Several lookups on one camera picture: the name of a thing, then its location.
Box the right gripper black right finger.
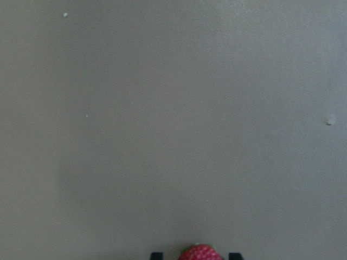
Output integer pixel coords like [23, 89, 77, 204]
[228, 252, 242, 260]

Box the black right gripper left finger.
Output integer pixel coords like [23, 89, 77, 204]
[150, 252, 163, 260]

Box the red strawberry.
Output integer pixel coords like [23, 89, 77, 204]
[178, 243, 223, 260]

